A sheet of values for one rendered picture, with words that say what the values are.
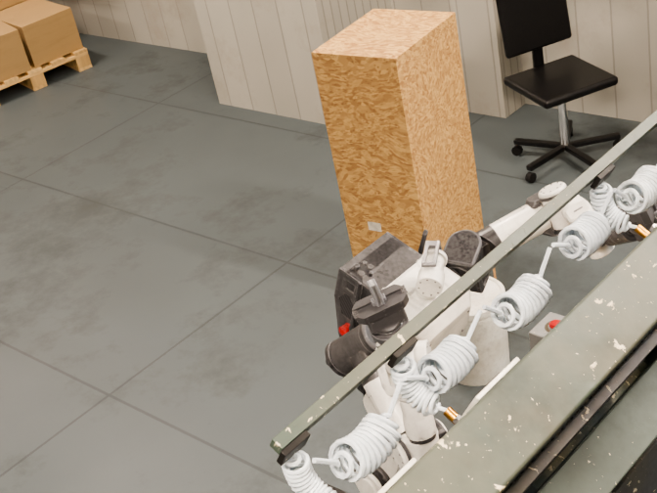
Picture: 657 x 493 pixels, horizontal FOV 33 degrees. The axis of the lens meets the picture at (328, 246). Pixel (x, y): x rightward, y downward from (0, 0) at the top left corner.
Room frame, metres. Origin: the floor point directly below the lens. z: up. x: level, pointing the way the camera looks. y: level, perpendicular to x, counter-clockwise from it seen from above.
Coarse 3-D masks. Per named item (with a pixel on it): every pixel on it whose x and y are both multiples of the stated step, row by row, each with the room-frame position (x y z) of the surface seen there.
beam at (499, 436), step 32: (640, 256) 1.41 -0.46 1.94; (608, 288) 1.34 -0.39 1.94; (640, 288) 1.35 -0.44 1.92; (576, 320) 1.28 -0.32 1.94; (608, 320) 1.29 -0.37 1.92; (640, 320) 1.29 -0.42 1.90; (544, 352) 1.22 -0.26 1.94; (576, 352) 1.23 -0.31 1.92; (608, 352) 1.24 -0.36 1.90; (512, 384) 1.17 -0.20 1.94; (544, 384) 1.18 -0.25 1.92; (576, 384) 1.18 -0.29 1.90; (480, 416) 1.12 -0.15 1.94; (512, 416) 1.13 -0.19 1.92; (544, 416) 1.13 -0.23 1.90; (448, 448) 1.07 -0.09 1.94; (480, 448) 1.08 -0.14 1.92; (512, 448) 1.08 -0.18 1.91; (416, 480) 1.03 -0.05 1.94; (448, 480) 1.03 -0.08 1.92; (480, 480) 1.04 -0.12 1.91; (512, 480) 1.10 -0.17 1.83
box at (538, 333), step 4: (548, 316) 2.68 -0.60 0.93; (552, 316) 2.68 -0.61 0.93; (556, 316) 2.68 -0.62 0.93; (560, 316) 2.67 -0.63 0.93; (564, 316) 2.67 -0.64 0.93; (544, 320) 2.67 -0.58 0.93; (548, 320) 2.67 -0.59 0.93; (540, 324) 2.66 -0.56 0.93; (544, 324) 2.65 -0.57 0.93; (536, 328) 2.64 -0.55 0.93; (540, 328) 2.64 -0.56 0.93; (544, 328) 2.63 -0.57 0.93; (548, 328) 2.63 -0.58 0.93; (532, 332) 2.63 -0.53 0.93; (536, 332) 2.62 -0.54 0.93; (540, 332) 2.62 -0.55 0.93; (544, 332) 2.61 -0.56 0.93; (532, 336) 2.62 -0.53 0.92; (536, 336) 2.61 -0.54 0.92; (540, 336) 2.60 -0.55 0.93; (544, 336) 2.59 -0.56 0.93; (532, 340) 2.62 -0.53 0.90; (536, 340) 2.61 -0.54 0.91; (540, 340) 2.60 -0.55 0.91; (532, 344) 2.62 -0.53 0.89
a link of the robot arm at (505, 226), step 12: (540, 192) 2.55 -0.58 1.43; (552, 192) 2.51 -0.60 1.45; (528, 204) 2.55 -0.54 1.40; (540, 204) 2.53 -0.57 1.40; (504, 216) 2.55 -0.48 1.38; (516, 216) 2.52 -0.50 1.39; (528, 216) 2.51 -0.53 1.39; (504, 228) 2.50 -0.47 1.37; (516, 228) 2.50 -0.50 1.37; (540, 228) 2.50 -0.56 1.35; (552, 228) 2.54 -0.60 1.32; (528, 240) 2.50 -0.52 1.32
